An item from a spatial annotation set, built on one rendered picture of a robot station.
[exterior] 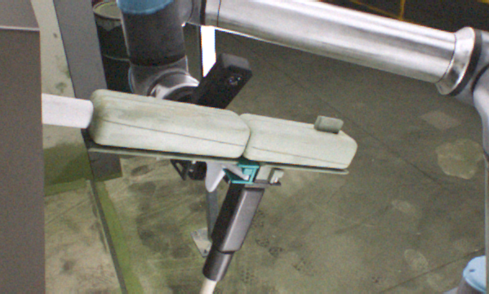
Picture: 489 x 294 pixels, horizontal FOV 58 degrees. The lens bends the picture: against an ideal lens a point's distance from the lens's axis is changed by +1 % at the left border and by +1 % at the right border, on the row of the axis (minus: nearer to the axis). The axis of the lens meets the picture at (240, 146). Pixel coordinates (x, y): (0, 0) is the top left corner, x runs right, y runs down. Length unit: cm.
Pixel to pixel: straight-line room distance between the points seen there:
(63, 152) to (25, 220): 252
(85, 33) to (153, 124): 218
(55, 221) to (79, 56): 92
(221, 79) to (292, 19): 25
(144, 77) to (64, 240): 192
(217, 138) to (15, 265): 20
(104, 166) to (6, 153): 264
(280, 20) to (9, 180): 56
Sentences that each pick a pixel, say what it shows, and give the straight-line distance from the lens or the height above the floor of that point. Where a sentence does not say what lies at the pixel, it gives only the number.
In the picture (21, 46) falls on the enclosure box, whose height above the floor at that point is 163.
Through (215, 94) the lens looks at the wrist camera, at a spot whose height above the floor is 146.
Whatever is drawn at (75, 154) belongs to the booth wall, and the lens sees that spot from 284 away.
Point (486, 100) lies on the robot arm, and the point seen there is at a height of 142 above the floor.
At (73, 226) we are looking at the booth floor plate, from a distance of 262.
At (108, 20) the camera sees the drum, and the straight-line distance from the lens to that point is 316.
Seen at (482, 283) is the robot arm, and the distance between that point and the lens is 118.
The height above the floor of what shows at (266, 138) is 147.
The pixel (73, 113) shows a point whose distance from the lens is 39.
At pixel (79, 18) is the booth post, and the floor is 105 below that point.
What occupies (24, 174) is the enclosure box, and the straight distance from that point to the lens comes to 29.
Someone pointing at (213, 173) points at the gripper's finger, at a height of 141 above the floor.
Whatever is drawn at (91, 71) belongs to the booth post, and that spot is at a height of 75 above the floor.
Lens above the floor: 171
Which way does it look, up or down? 32 degrees down
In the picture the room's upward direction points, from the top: straight up
